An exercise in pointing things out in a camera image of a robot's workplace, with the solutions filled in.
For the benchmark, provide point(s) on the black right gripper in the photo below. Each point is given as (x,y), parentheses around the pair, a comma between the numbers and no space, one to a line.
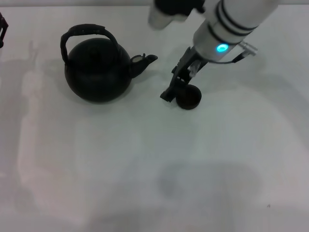
(189,61)

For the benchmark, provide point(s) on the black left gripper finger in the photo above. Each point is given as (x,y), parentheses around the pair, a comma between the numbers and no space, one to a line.
(3,29)

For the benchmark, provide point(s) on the small black teacup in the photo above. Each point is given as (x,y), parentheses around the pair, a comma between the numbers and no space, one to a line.
(189,99)

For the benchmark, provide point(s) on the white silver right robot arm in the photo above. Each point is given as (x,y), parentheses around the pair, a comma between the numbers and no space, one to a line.
(229,21)

